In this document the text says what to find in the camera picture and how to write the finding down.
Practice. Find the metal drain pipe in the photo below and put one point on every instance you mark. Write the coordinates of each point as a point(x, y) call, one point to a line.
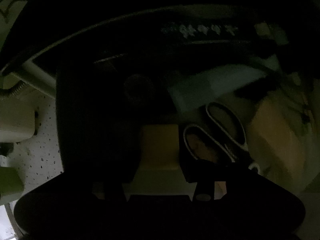
point(28, 74)

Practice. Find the green plastic container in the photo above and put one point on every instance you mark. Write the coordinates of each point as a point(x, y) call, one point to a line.
point(11, 186)

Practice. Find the dark drawer with front panel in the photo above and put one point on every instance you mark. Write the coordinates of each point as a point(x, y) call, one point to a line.
point(115, 77)

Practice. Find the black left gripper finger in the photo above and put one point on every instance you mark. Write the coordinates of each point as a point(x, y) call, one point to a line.
point(201, 172)

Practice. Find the black-handled scissors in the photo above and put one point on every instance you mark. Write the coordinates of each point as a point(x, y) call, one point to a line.
point(218, 137)

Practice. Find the black box with white text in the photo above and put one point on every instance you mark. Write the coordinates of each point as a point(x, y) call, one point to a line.
point(195, 32)

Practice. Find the tan wrapped packet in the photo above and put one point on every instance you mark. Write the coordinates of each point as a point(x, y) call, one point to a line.
point(275, 147)

